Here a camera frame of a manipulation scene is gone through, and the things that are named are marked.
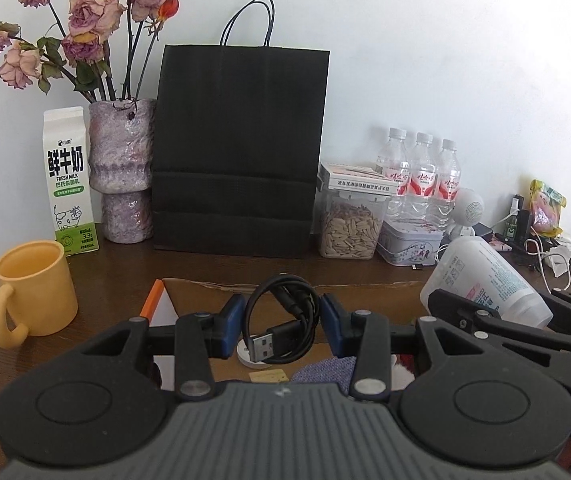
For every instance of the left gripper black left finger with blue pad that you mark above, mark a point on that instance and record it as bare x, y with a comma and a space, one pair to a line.
192, 341

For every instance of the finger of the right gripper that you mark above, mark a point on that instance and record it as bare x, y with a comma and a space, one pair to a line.
466, 314

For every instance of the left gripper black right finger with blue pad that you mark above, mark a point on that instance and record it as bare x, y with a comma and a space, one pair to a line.
371, 340

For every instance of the large white plastic jar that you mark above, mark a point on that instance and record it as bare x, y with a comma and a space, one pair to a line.
470, 268

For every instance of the small white bottle cap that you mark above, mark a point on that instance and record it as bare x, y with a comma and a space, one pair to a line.
243, 356

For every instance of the orange cardboard box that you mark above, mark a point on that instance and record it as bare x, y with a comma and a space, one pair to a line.
281, 320

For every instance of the red fabric flower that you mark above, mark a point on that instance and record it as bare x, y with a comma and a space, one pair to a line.
404, 365

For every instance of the grey printed tin box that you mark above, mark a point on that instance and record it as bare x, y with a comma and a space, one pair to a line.
412, 242

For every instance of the small yellow matchbox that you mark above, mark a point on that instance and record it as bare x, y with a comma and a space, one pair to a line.
272, 376

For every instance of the middle water bottle red label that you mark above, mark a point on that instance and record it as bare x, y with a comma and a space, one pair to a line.
422, 179

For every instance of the water bottle red label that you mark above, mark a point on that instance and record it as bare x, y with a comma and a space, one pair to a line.
447, 184
422, 179
393, 163

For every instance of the small white robot figure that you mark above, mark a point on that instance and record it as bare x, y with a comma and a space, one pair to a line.
467, 212

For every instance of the clear jar of seeds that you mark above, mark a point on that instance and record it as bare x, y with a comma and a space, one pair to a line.
351, 223

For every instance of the right water bottle red label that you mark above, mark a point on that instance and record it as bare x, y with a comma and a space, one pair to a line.
447, 184

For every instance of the yellow pink snack bag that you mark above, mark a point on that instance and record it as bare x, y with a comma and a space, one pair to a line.
545, 205

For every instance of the left water bottle red label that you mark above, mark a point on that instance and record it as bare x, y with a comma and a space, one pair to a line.
393, 163

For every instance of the red white flat box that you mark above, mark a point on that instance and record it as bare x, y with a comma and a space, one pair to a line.
335, 177

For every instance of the yellow ceramic mug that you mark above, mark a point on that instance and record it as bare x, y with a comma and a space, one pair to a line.
37, 297

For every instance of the white green milk carton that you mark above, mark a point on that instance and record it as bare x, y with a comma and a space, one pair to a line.
65, 153

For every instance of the black paper shopping bag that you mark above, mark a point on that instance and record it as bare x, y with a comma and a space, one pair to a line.
237, 137

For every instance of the purple ceramic vase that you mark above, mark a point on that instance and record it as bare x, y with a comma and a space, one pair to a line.
121, 135

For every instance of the dried pink rose bouquet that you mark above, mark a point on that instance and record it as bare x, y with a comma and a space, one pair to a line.
92, 44

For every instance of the purple drawstring pouch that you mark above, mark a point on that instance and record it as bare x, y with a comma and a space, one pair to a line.
336, 371

